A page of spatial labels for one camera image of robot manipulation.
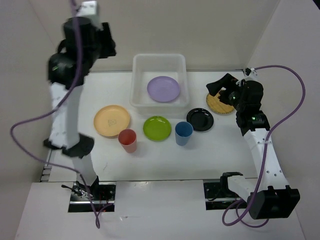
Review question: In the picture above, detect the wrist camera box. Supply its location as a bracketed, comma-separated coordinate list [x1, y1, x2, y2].
[243, 67, 258, 78]
[76, 0, 101, 28]

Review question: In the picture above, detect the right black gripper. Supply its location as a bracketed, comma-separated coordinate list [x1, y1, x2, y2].
[206, 73, 245, 112]

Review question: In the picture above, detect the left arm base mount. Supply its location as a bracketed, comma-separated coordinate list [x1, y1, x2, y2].
[68, 182, 116, 213]

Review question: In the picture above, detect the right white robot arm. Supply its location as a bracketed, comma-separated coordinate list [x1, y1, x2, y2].
[206, 73, 300, 220]

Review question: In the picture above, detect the red plastic cup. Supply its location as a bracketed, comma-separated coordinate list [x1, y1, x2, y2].
[118, 129, 137, 154]

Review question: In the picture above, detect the orange plastic plate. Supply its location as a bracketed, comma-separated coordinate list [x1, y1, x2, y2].
[93, 104, 131, 137]

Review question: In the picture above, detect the clear plastic bin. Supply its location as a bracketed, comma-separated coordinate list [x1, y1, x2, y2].
[129, 53, 190, 118]

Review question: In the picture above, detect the purple plastic plate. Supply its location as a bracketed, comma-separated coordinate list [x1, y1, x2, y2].
[147, 76, 180, 103]

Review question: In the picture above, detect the green plastic plate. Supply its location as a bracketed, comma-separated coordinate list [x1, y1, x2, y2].
[142, 116, 172, 142]

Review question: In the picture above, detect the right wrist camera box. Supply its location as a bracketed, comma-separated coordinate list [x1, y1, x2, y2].
[243, 67, 258, 78]

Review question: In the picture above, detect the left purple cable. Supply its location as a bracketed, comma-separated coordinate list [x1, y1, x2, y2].
[9, 0, 116, 230]

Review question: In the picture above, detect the black plastic plate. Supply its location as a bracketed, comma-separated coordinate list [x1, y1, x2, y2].
[186, 108, 214, 132]

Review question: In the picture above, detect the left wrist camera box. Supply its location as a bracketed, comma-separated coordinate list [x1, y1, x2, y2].
[76, 0, 101, 28]

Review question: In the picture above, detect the round woven bamboo coaster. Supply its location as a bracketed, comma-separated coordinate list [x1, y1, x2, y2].
[205, 93, 235, 115]

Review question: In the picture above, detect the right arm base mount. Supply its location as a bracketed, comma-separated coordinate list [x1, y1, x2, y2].
[203, 179, 241, 211]

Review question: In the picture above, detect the blue plastic cup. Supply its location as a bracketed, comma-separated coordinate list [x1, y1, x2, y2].
[175, 121, 193, 146]

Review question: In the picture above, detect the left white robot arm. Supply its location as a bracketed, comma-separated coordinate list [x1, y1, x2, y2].
[43, 17, 116, 200]

